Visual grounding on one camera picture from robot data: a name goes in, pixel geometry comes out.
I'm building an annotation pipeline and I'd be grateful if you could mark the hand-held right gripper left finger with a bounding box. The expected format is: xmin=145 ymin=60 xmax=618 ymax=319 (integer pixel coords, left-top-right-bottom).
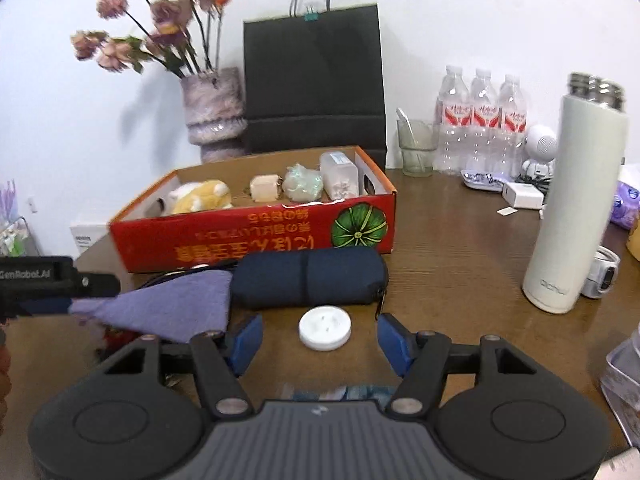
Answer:
xmin=95 ymin=314 xmax=264 ymax=421

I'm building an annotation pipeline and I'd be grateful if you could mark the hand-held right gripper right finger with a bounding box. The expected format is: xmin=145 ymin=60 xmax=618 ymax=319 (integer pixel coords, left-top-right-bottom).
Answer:
xmin=376 ymin=313 xmax=543 ymax=418

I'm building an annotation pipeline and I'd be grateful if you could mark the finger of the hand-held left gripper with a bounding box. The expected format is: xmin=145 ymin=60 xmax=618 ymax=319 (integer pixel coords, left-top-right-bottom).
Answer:
xmin=16 ymin=296 xmax=74 ymax=317
xmin=75 ymin=272 xmax=121 ymax=297

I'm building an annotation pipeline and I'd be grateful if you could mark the purple cloth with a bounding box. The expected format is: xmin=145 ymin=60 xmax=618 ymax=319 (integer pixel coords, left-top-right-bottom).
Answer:
xmin=69 ymin=270 xmax=234 ymax=344

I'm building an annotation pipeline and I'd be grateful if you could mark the white round lid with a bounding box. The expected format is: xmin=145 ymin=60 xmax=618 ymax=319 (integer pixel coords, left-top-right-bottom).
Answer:
xmin=298 ymin=306 xmax=352 ymax=350

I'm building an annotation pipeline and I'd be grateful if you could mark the navy fabric pouch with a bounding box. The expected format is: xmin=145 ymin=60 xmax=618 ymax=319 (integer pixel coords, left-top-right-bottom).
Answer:
xmin=232 ymin=248 xmax=390 ymax=310

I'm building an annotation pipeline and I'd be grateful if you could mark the red and orange cardboard box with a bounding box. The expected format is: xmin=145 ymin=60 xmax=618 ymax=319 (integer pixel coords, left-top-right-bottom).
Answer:
xmin=109 ymin=145 xmax=398 ymax=275

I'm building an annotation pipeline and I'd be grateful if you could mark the wooden desktop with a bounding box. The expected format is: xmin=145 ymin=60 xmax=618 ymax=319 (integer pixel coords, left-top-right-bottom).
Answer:
xmin=7 ymin=167 xmax=640 ymax=480

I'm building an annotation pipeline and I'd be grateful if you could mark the white appliance box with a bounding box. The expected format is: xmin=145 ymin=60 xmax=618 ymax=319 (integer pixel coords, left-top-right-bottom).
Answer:
xmin=69 ymin=216 xmax=113 ymax=261

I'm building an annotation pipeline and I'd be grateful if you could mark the blue patterned packet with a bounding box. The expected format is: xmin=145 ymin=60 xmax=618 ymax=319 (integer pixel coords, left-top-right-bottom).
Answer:
xmin=284 ymin=384 xmax=401 ymax=404

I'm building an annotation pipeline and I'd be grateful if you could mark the red and green artificial flower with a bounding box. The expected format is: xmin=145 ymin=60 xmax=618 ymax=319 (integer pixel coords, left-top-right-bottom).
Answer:
xmin=97 ymin=326 xmax=142 ymax=357

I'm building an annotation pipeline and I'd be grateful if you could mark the yellow and white plush toy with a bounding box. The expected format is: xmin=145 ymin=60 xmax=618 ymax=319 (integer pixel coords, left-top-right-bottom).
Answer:
xmin=159 ymin=179 xmax=235 ymax=217

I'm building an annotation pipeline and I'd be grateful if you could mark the beige cube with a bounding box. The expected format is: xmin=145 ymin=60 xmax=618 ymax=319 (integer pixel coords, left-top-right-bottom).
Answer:
xmin=249 ymin=174 xmax=281 ymax=204

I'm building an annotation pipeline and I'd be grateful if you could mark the crumpled clear plastic bag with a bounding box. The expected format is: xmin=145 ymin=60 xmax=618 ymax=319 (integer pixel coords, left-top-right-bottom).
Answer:
xmin=282 ymin=162 xmax=325 ymax=203

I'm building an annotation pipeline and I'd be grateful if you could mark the white plastic container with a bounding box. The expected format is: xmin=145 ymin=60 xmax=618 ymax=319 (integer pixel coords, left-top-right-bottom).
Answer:
xmin=319 ymin=151 xmax=361 ymax=200

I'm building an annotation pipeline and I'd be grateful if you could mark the blue patterned tray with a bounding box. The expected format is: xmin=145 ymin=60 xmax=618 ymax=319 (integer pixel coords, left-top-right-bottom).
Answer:
xmin=460 ymin=169 xmax=507 ymax=192

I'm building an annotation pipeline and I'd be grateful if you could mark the glass cup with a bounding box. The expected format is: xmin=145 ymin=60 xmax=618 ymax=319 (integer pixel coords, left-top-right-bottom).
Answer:
xmin=397 ymin=119 xmax=437 ymax=177

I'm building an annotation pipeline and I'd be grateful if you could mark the white charger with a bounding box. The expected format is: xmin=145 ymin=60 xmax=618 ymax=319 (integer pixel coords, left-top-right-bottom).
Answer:
xmin=501 ymin=181 xmax=545 ymax=210

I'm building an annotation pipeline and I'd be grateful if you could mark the fuzzy purple vase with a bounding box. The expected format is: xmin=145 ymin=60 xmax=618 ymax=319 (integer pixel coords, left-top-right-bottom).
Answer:
xmin=180 ymin=67 xmax=247 ymax=163

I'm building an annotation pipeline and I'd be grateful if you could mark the white finger clip device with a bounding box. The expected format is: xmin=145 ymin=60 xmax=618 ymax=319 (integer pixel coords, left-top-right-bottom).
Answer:
xmin=580 ymin=245 xmax=622 ymax=301

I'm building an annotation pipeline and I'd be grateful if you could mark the pack of water bottles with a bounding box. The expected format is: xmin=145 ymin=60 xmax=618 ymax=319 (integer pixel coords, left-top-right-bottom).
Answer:
xmin=436 ymin=65 xmax=473 ymax=175

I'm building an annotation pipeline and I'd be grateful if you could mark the white thermos bottle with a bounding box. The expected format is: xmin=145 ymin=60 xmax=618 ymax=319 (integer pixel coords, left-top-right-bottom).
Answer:
xmin=521 ymin=72 xmax=630 ymax=315

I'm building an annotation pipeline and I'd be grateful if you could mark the clear plastic container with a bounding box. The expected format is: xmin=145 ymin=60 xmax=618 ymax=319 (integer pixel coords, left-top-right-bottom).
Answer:
xmin=602 ymin=324 xmax=640 ymax=451

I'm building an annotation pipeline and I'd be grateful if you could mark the clear water bottle red label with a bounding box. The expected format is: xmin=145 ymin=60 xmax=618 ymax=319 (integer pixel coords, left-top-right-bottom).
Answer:
xmin=469 ymin=67 xmax=502 ymax=176
xmin=497 ymin=74 xmax=530 ymax=179

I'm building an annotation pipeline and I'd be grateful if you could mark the yellow object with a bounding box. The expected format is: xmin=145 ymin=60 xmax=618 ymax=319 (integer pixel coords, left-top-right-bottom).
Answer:
xmin=625 ymin=220 xmax=640 ymax=261

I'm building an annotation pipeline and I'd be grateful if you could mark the purple tissue packet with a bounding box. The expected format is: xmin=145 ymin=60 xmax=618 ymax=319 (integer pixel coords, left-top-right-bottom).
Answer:
xmin=609 ymin=165 xmax=640 ymax=231

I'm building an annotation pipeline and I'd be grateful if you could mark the wire rack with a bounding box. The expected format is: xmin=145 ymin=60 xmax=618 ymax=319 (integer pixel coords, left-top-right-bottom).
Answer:
xmin=0 ymin=180 xmax=39 ymax=259

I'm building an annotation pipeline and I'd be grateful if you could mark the white robot-shaped camera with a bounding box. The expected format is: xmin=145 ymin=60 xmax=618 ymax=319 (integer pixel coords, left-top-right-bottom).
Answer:
xmin=515 ymin=124 xmax=559 ymax=184

